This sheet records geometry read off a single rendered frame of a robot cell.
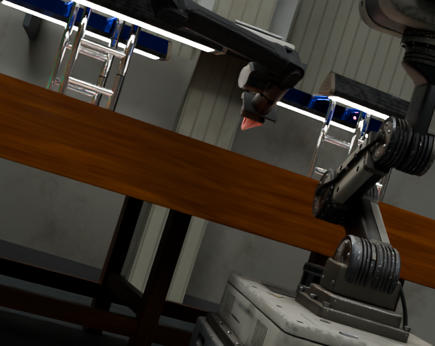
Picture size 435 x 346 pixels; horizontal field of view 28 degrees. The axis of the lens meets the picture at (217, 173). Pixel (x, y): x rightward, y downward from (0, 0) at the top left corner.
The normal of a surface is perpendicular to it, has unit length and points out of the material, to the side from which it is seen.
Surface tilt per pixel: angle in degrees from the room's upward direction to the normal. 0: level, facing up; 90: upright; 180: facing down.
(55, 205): 90
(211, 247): 90
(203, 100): 90
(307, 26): 90
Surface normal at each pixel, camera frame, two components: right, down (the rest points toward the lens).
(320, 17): 0.15, 0.02
